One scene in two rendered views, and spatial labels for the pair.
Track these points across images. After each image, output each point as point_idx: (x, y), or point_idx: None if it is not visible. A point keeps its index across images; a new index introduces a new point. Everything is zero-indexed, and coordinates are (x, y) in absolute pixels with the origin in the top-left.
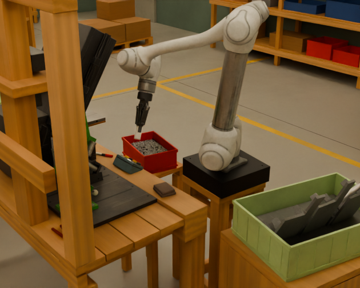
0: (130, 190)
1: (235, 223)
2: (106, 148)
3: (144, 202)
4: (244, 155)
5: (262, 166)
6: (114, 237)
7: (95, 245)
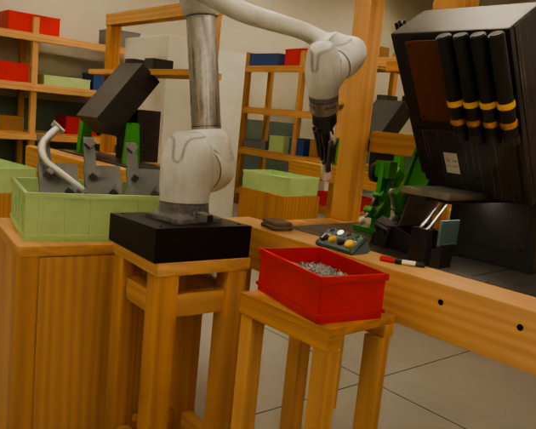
0: (322, 233)
1: None
2: (406, 271)
3: (299, 225)
4: (140, 220)
5: (124, 213)
6: (322, 222)
7: (336, 221)
